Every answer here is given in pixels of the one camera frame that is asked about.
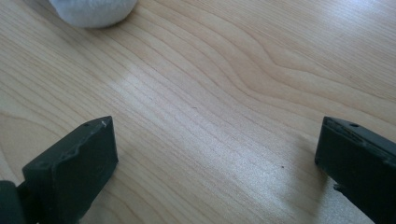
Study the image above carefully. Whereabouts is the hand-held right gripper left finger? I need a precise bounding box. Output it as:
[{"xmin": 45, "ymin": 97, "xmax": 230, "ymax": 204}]
[{"xmin": 17, "ymin": 116, "xmax": 120, "ymax": 224}]

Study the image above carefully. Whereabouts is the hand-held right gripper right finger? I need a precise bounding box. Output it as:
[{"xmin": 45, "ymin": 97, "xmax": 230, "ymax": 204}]
[{"xmin": 314, "ymin": 116, "xmax": 396, "ymax": 224}]

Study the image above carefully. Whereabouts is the white rolled sock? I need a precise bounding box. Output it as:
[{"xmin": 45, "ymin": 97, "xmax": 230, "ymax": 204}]
[{"xmin": 48, "ymin": 0, "xmax": 138, "ymax": 29}]

